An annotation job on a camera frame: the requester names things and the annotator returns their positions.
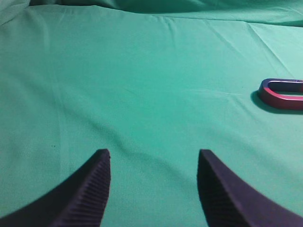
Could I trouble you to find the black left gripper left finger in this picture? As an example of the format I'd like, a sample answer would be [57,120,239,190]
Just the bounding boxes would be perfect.
[0,149,111,227]

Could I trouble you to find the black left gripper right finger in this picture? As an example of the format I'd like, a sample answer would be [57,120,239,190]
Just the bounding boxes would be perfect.
[197,149,303,227]

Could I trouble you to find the green cloth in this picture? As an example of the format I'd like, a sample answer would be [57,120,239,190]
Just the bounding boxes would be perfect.
[0,0,303,227]

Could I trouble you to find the red horseshoe magnet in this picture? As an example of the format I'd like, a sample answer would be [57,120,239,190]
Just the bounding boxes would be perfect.
[258,79,303,111]

